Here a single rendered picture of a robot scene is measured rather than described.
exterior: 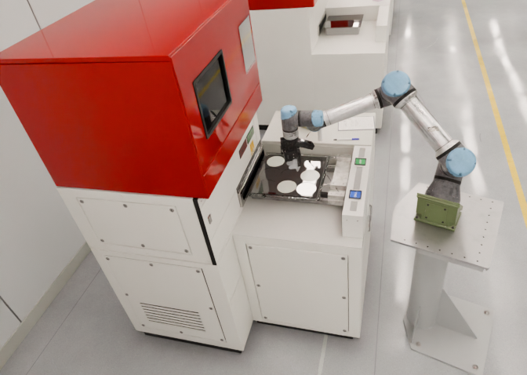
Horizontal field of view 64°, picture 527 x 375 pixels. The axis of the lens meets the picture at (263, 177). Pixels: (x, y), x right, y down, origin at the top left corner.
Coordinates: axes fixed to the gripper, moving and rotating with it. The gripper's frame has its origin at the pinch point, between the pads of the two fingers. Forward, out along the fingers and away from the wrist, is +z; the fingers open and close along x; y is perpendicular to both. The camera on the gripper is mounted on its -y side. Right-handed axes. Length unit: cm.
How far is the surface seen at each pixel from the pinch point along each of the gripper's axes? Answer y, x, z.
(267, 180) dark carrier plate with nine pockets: 15.1, -8.9, 9.2
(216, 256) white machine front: 50, 31, 12
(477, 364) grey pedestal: -67, 75, 98
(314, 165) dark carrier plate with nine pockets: -12.0, -10.6, 9.2
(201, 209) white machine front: 51, 33, -17
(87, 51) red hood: 73, 14, -83
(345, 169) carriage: -26.8, -3.7, 11.1
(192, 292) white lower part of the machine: 67, 24, 41
